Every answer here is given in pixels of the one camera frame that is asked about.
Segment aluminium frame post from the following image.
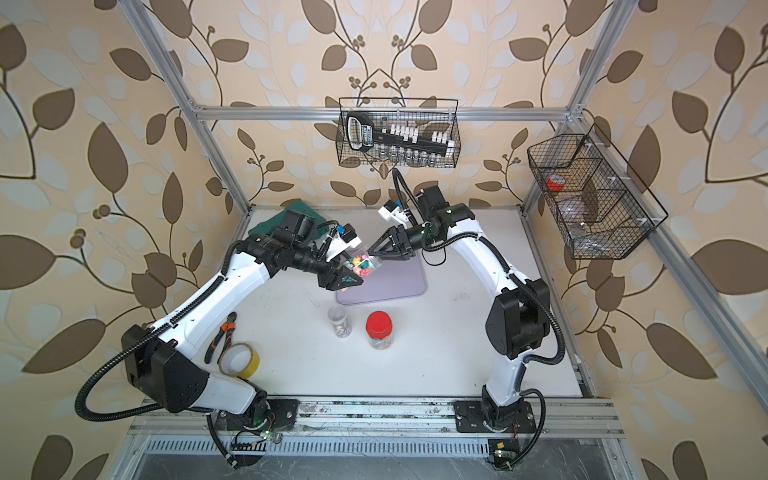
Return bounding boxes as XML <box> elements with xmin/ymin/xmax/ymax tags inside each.
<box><xmin>520</xmin><ymin>0</ymin><xmax>638</xmax><ymax>217</ymax></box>

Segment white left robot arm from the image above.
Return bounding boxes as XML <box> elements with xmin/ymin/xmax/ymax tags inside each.
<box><xmin>74</xmin><ymin>235</ymin><xmax>363</xmax><ymax>422</ymax></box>

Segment lilac plastic tray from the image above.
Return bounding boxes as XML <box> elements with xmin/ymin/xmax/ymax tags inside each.
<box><xmin>336</xmin><ymin>258</ymin><xmax>427</xmax><ymax>306</ymax></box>

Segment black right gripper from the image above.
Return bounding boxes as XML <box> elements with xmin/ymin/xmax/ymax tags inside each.
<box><xmin>369</xmin><ymin>225</ymin><xmax>442</xmax><ymax>261</ymax></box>

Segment yellow tape roll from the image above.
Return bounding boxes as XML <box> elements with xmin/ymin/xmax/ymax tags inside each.
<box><xmin>218</xmin><ymin>343</ymin><xmax>260</xmax><ymax>380</ymax></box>

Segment orange black pliers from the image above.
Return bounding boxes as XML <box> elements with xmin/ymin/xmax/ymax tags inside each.
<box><xmin>204</xmin><ymin>312</ymin><xmax>237</xmax><ymax>364</ymax></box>

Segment open clear jar of candies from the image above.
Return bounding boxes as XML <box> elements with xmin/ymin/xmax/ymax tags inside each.
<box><xmin>327</xmin><ymin>304</ymin><xmax>351</xmax><ymax>338</ymax></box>

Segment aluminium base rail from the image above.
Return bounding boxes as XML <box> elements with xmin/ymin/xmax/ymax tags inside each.
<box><xmin>120</xmin><ymin>396</ymin><xmax>626</xmax><ymax>467</ymax></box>

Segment black wire basket back wall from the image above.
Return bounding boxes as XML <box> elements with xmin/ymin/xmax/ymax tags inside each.
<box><xmin>334</xmin><ymin>95</ymin><xmax>461</xmax><ymax>169</ymax></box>

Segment clear jar of star candies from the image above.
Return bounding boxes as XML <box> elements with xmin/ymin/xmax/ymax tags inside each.
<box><xmin>340</xmin><ymin>242</ymin><xmax>383</xmax><ymax>279</ymax></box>

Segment red lidded clear jar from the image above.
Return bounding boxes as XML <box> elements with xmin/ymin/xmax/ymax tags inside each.
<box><xmin>366</xmin><ymin>311</ymin><xmax>393</xmax><ymax>350</ymax></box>

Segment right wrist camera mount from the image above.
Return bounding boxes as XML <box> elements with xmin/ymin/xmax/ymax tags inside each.
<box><xmin>377</xmin><ymin>184</ymin><xmax>451</xmax><ymax>229</ymax></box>

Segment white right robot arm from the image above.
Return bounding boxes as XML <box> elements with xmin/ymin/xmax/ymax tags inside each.
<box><xmin>369</xmin><ymin>201</ymin><xmax>566</xmax><ymax>433</ymax></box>

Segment red lidded jar in basket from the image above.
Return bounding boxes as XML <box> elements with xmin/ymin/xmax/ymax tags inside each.
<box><xmin>546</xmin><ymin>174</ymin><xmax>567</xmax><ymax>193</ymax></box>

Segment black socket set holder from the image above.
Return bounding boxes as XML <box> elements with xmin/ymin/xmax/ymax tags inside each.
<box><xmin>337</xmin><ymin>110</ymin><xmax>460</xmax><ymax>158</ymax></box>

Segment black wire basket wall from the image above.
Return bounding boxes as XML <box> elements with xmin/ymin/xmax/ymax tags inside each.
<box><xmin>334</xmin><ymin>95</ymin><xmax>461</xmax><ymax>169</ymax></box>
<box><xmin>527</xmin><ymin>125</ymin><xmax>669</xmax><ymax>260</ymax></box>

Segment green plastic block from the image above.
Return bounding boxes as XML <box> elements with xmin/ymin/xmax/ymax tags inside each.
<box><xmin>248</xmin><ymin>200</ymin><xmax>326</xmax><ymax>235</ymax></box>

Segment black wire basket right wall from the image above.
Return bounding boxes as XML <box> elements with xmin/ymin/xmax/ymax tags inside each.
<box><xmin>527</xmin><ymin>125</ymin><xmax>669</xmax><ymax>260</ymax></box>

